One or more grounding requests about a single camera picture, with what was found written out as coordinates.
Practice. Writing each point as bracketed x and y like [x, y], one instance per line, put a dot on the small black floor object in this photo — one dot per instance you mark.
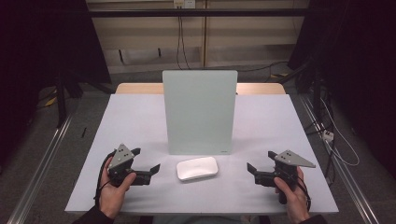
[83, 132]

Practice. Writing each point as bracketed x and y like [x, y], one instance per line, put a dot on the black metal stand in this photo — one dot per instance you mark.
[317, 93]
[61, 102]

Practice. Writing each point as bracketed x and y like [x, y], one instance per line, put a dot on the frosted glass whiteboard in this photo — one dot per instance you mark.
[199, 112]

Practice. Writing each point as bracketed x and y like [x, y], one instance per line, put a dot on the black horizontal bar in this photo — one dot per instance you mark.
[199, 12]

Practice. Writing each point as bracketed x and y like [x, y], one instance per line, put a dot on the white wall socket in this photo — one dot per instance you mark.
[184, 3]

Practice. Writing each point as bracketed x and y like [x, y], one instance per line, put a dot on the aluminium floor rail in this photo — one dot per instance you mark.
[40, 168]
[342, 174]

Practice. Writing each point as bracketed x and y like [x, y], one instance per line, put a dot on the person's right hand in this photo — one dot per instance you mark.
[295, 202]

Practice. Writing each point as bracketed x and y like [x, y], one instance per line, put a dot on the black curtain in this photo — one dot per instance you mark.
[358, 62]
[40, 46]

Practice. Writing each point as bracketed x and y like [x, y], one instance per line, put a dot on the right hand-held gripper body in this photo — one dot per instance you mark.
[289, 160]

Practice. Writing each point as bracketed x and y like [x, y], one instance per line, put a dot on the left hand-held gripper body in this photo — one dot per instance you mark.
[122, 158]

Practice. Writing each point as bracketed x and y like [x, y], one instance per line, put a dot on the white rounded mouse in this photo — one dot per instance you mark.
[197, 168]

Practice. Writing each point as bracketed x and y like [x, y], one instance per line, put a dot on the person's left hand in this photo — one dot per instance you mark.
[110, 196]

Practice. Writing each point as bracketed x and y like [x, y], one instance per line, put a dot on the white power strip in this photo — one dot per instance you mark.
[328, 136]

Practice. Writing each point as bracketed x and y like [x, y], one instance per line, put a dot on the white table mat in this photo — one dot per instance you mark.
[130, 124]

